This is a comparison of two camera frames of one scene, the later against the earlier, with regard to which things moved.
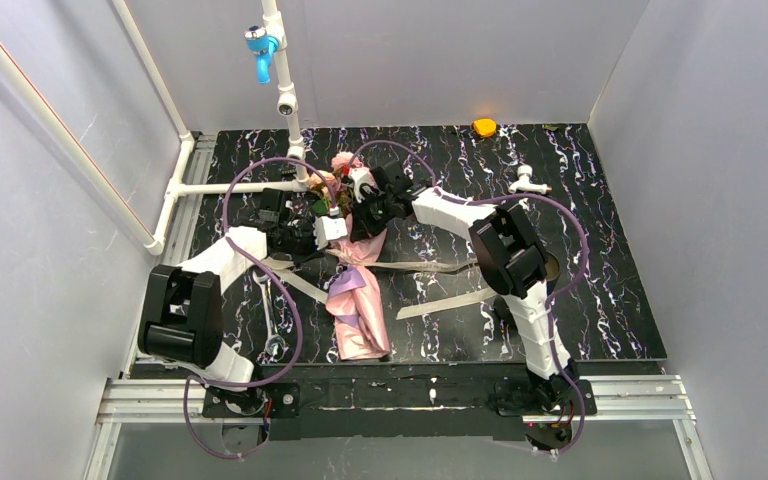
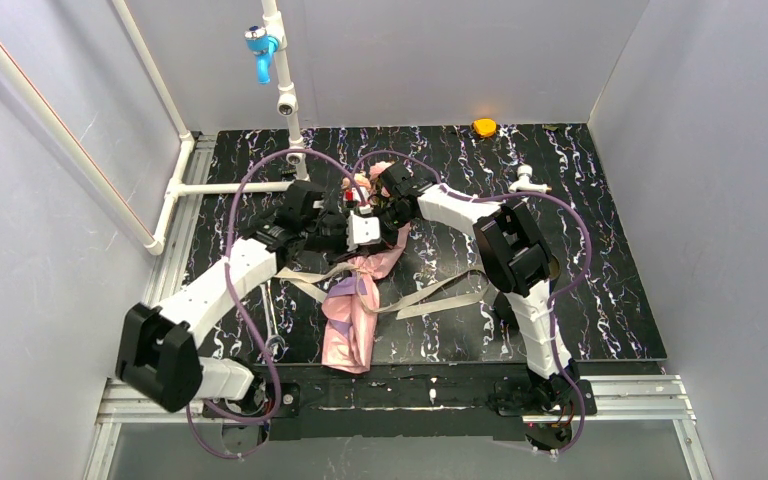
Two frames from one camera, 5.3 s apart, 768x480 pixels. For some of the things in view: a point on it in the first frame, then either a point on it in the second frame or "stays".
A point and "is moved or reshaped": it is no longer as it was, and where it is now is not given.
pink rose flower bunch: [333, 185] is moved or reshaped
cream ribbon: [294, 273] is moved or reshaped
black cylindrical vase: [552, 271] stays
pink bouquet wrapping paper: [354, 302] is moved or reshaped
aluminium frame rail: [639, 399] stays
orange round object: [485, 126] stays
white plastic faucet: [524, 172] stays
